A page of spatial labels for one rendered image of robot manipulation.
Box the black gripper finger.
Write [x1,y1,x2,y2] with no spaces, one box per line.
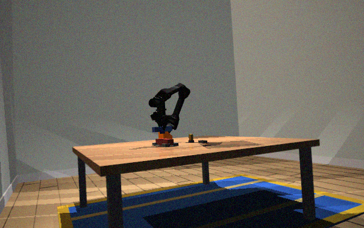
[155,121,162,127]
[160,120,169,130]

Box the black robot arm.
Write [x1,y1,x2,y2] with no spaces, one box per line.
[149,83,190,130]

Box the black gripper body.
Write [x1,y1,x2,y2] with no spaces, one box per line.
[153,107,172,121]

